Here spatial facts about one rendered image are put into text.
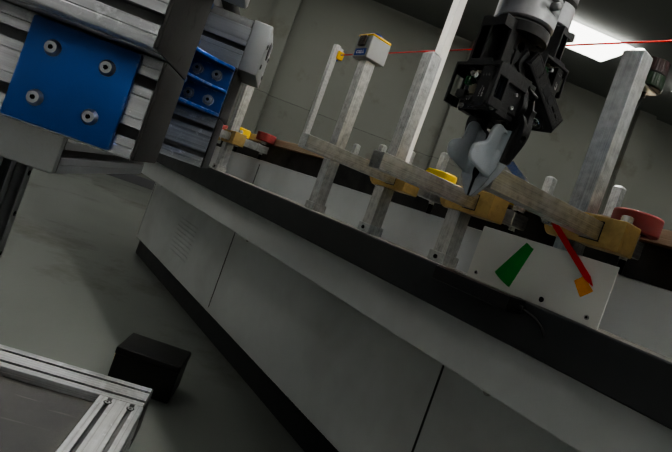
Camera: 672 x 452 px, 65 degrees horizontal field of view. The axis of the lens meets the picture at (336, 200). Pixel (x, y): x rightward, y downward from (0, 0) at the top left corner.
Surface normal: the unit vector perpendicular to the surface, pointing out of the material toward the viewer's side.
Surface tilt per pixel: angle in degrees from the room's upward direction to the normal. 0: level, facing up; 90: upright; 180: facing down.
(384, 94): 90
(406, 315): 90
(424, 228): 90
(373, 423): 90
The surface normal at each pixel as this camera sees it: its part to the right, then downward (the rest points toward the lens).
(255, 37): 0.12, 0.05
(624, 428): -0.76, -0.27
